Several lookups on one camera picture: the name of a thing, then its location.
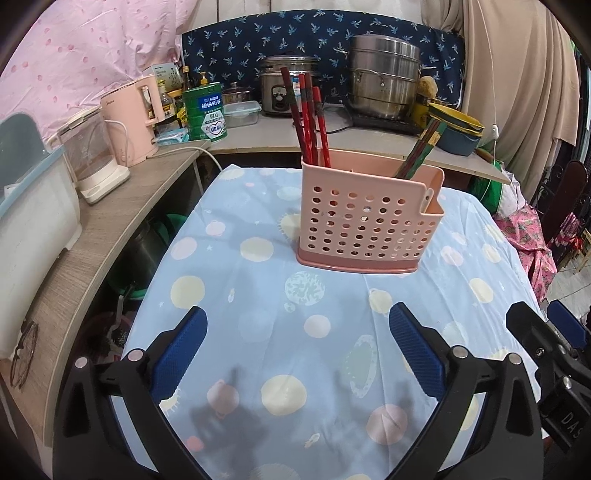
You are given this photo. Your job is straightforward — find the green tin can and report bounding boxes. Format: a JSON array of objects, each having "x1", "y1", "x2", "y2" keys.
[{"x1": 182, "y1": 82, "x2": 230, "y2": 141}]

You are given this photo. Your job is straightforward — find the pink perforated utensil holder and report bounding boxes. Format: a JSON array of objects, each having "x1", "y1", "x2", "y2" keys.
[{"x1": 295, "y1": 156, "x2": 447, "y2": 277}]

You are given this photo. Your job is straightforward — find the glass food container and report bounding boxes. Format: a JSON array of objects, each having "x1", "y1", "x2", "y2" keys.
[{"x1": 224, "y1": 100, "x2": 262, "y2": 129}]

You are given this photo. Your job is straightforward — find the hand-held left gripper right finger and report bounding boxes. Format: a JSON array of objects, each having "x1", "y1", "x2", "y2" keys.
[{"x1": 383, "y1": 302, "x2": 544, "y2": 480}]

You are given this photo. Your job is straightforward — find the black induction cooker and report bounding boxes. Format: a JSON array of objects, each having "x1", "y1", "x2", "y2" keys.
[{"x1": 344, "y1": 108, "x2": 419, "y2": 135}]

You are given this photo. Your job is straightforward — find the eyeglasses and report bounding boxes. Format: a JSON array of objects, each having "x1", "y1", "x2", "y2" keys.
[{"x1": 10, "y1": 320, "x2": 40, "y2": 389}]

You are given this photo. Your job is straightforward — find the green chopstick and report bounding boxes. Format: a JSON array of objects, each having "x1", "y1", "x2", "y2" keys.
[{"x1": 402, "y1": 119, "x2": 442, "y2": 180}]

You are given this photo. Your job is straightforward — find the red chopstick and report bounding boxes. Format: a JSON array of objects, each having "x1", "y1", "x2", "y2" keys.
[
  {"x1": 280, "y1": 66, "x2": 311, "y2": 165},
  {"x1": 298, "y1": 71, "x2": 318, "y2": 166},
  {"x1": 305, "y1": 74, "x2": 324, "y2": 167},
  {"x1": 312, "y1": 86, "x2": 332, "y2": 168}
]

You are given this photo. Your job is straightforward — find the pink electric kettle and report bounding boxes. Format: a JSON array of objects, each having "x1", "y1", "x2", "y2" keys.
[{"x1": 100, "y1": 75, "x2": 160, "y2": 168}]

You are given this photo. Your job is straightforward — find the light blue printed tablecloth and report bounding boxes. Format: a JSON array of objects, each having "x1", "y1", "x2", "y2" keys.
[{"x1": 121, "y1": 165, "x2": 548, "y2": 480}]

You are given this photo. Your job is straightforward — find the small pot with glass lid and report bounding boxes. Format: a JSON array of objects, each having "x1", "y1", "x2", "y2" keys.
[{"x1": 221, "y1": 82, "x2": 255, "y2": 105}]

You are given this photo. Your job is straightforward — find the dark wooden chair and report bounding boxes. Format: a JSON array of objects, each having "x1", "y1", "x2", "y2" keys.
[{"x1": 530, "y1": 159, "x2": 591, "y2": 274}]

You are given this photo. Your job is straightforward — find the steel rice cooker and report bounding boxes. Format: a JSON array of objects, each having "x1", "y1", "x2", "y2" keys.
[{"x1": 258, "y1": 55, "x2": 322, "y2": 116}]

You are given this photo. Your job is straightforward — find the dark brown chopstick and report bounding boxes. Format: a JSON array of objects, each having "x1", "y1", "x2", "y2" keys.
[
  {"x1": 392, "y1": 134, "x2": 428, "y2": 179},
  {"x1": 395, "y1": 127, "x2": 432, "y2": 179}
]

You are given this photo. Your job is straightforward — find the beige curtain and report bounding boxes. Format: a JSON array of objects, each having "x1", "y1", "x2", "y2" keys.
[{"x1": 422, "y1": 0, "x2": 581, "y2": 205}]

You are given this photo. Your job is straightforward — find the navy floral cloth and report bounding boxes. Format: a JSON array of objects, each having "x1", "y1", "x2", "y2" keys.
[{"x1": 180, "y1": 11, "x2": 465, "y2": 117}]

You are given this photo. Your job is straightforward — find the pink dotted curtain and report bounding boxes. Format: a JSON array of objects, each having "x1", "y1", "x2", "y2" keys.
[{"x1": 0, "y1": 0, "x2": 186, "y2": 145}]

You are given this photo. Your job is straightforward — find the stacked yellow blue bowls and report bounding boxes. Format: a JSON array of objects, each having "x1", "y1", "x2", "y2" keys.
[{"x1": 427, "y1": 102, "x2": 486, "y2": 135}]

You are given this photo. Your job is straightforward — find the white container with blue lid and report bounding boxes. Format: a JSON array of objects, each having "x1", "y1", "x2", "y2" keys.
[{"x1": 0, "y1": 113, "x2": 84, "y2": 361}]

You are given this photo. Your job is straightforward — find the wet wipes packet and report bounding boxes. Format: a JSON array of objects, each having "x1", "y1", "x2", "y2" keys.
[{"x1": 152, "y1": 127, "x2": 190, "y2": 147}]

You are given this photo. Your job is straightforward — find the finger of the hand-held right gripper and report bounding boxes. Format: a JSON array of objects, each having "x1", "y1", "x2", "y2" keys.
[
  {"x1": 547, "y1": 299, "x2": 591, "y2": 348},
  {"x1": 505, "y1": 301, "x2": 580, "y2": 376}
]

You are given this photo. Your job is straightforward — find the steel steamer pot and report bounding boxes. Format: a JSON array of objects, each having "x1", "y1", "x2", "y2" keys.
[{"x1": 346, "y1": 34, "x2": 424, "y2": 121}]

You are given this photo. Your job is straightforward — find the white glass blender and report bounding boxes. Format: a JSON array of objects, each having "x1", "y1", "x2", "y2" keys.
[{"x1": 48, "y1": 108, "x2": 132, "y2": 206}]

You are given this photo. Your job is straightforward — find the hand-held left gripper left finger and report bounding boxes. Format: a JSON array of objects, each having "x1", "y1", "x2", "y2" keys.
[{"x1": 53, "y1": 305, "x2": 209, "y2": 480}]

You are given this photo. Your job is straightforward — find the pink floral cloth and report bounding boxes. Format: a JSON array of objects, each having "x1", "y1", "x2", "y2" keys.
[{"x1": 493, "y1": 204, "x2": 560, "y2": 304}]

